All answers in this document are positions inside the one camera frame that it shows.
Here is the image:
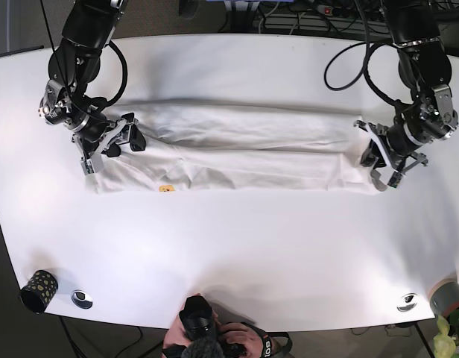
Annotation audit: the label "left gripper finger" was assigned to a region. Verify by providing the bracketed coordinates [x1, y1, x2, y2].
[370, 169, 387, 192]
[360, 140, 386, 168]

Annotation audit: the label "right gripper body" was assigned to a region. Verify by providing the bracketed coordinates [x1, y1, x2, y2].
[71, 113, 139, 159]

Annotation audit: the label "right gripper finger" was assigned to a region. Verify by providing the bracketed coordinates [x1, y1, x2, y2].
[102, 143, 121, 158]
[129, 125, 147, 152]

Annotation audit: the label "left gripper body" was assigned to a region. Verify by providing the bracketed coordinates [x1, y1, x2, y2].
[354, 120, 428, 175]

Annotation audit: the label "white colourful-text T-shirt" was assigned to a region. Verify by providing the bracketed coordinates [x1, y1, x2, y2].
[86, 101, 378, 195]

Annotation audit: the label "black photo camera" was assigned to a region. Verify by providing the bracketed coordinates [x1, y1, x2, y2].
[179, 295, 247, 357]

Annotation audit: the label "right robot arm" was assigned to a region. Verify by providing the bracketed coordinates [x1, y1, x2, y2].
[39, 1, 146, 172]

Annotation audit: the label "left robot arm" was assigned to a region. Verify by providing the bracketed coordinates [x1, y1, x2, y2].
[354, 1, 458, 192]

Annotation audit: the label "photographer right hand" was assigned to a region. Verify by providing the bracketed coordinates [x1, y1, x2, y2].
[163, 315, 189, 348]

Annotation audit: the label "photographer left hand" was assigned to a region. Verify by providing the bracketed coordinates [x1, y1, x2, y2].
[220, 323, 264, 358]

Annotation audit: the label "right silver table grommet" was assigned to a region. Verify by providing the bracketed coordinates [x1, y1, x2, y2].
[396, 293, 418, 313]

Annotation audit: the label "silver table grommet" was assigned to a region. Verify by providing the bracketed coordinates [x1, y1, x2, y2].
[396, 293, 418, 313]
[71, 290, 93, 310]

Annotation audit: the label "grey plant pot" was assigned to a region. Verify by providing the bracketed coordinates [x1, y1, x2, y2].
[428, 277, 459, 318]

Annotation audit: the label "left silver table grommet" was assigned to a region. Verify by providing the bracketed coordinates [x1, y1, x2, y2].
[71, 290, 93, 310]

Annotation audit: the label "black gold-spotted cup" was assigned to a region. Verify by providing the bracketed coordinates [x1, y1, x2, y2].
[19, 270, 59, 314]

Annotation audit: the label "green potted plant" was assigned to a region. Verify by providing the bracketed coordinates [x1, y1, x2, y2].
[433, 309, 459, 358]

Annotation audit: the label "fuzzy grey microphone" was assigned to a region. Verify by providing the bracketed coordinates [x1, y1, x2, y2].
[182, 337, 225, 358]

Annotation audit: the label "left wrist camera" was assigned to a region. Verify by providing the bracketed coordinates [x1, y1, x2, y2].
[387, 172, 405, 189]

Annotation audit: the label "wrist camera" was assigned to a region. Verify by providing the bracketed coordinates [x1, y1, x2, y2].
[80, 156, 104, 175]
[387, 172, 405, 189]

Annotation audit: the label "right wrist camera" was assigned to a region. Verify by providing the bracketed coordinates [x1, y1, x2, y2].
[80, 156, 104, 175]

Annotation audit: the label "tangled black cables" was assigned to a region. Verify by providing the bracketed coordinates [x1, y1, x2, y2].
[251, 0, 445, 38]

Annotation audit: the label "power strip red switch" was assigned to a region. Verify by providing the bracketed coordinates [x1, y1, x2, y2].
[314, 4, 361, 18]

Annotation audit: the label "camera strap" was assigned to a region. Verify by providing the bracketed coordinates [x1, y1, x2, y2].
[244, 322, 293, 358]

